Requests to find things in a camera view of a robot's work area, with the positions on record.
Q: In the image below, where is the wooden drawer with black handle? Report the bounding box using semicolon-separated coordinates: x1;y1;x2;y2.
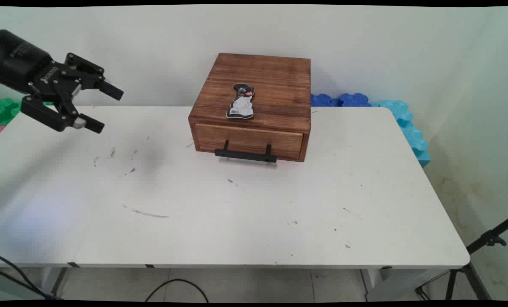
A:
194;123;305;164

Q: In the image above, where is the black and white snack packet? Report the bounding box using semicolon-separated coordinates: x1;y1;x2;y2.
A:
226;83;255;119

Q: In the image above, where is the dark blue foam mat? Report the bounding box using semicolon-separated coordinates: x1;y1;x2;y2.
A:
311;93;372;107

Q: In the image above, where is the brown wooden drawer cabinet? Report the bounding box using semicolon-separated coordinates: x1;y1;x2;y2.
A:
189;53;311;162

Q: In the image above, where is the cyan foam mat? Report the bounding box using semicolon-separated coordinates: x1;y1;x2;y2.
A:
370;100;431;168

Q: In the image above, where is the green foam mat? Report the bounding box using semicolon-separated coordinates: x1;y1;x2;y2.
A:
0;98;54;126

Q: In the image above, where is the black tripod stand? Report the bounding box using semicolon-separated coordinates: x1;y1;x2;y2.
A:
415;215;508;301

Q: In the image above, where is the grey metal table leg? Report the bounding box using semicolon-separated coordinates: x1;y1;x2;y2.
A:
50;268;70;298

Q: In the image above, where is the black looped floor cable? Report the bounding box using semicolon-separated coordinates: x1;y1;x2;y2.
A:
145;279;210;303

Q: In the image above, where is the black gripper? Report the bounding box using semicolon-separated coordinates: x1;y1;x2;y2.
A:
0;29;124;134

